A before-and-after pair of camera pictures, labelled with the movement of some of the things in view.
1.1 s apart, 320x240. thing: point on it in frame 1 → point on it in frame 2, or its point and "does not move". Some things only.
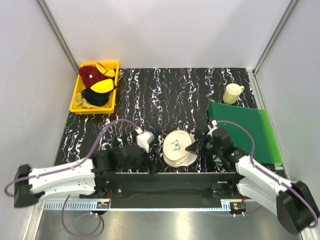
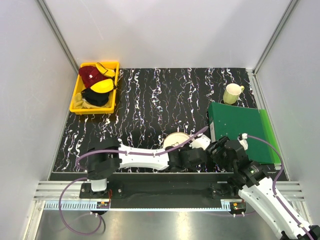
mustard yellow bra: x=79 y=103 does not move
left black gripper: x=150 y=166 → x=190 y=149
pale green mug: x=232 y=92 does not move
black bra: x=95 y=98 does not move
